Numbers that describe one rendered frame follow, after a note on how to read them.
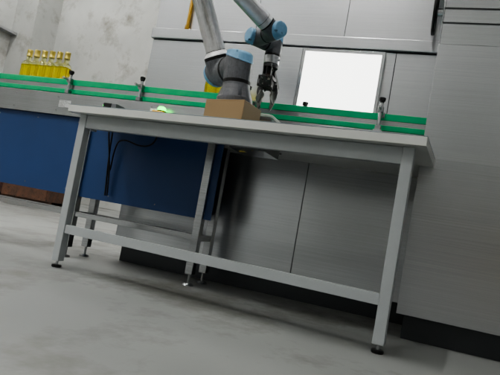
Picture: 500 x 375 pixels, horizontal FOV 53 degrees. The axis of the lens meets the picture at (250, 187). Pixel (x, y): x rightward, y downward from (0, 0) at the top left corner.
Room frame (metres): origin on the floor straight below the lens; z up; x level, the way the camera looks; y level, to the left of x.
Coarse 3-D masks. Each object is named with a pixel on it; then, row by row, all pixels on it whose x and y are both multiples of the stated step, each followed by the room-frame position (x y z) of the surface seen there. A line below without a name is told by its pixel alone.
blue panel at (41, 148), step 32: (0, 128) 2.93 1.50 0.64; (32, 128) 2.85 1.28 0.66; (64, 128) 2.78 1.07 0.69; (0, 160) 2.91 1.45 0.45; (32, 160) 2.84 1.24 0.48; (64, 160) 2.76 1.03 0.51; (96, 160) 2.70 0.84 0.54; (128, 160) 2.63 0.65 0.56; (160, 160) 2.57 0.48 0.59; (192, 160) 2.51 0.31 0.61; (64, 192) 2.75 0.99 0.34; (96, 192) 2.68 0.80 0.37; (128, 192) 2.62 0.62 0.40; (160, 192) 2.56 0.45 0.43; (192, 192) 2.50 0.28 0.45
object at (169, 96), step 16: (0, 80) 2.95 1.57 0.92; (16, 80) 2.91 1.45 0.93; (32, 80) 2.87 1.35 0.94; (48, 80) 2.83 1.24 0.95; (64, 80) 2.80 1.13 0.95; (80, 80) 2.76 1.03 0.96; (96, 96) 2.73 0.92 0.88; (112, 96) 2.69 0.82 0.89; (128, 96) 2.66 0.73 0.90; (144, 96) 2.63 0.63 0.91; (160, 96) 2.60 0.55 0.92; (176, 96) 2.56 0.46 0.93; (192, 96) 2.53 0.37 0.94; (208, 96) 2.50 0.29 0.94
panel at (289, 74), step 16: (240, 48) 2.74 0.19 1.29; (256, 48) 2.71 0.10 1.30; (288, 48) 2.65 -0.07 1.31; (304, 48) 2.62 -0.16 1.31; (320, 48) 2.59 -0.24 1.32; (256, 64) 2.70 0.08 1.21; (288, 64) 2.64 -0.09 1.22; (384, 64) 2.50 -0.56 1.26; (256, 80) 2.70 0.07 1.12; (288, 80) 2.64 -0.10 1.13; (288, 96) 2.63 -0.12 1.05
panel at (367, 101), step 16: (304, 64) 2.62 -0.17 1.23; (320, 64) 2.59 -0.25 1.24; (336, 64) 2.56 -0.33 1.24; (352, 64) 2.54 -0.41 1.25; (368, 64) 2.51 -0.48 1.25; (304, 80) 2.61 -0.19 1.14; (320, 80) 2.59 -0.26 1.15; (336, 80) 2.56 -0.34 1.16; (352, 80) 2.53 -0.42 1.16; (368, 80) 2.50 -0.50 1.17; (304, 96) 2.61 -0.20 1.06; (320, 96) 2.58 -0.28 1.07; (336, 96) 2.55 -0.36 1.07; (352, 96) 2.53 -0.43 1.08; (368, 96) 2.50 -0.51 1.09
